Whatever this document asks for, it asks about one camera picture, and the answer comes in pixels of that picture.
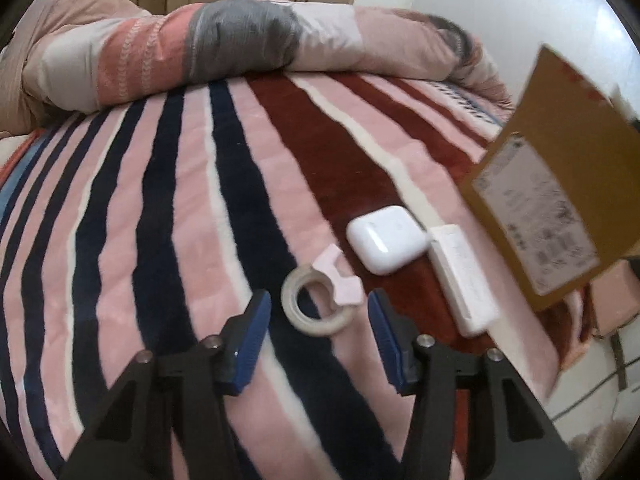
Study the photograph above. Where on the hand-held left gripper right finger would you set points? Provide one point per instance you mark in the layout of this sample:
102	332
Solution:
385	340

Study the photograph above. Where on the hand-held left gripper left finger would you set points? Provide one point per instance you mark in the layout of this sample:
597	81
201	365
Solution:
251	341

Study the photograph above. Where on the tape roll with pink dispenser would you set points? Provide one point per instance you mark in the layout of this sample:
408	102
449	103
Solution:
320	297

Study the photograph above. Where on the white rectangular box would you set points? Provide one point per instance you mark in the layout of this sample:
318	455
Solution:
462	280

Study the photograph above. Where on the white earbud case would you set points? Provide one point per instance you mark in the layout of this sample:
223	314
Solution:
387	238

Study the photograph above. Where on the brown cardboard box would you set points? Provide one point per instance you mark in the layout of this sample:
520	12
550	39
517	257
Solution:
560	180

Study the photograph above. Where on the striped blanket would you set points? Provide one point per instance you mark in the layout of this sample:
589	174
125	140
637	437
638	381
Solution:
240	260

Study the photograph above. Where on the pink box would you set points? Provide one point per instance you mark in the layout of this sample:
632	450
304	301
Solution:
615	300

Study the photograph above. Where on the folded patchwork quilt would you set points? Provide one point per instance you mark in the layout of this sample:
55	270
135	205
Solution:
200	50

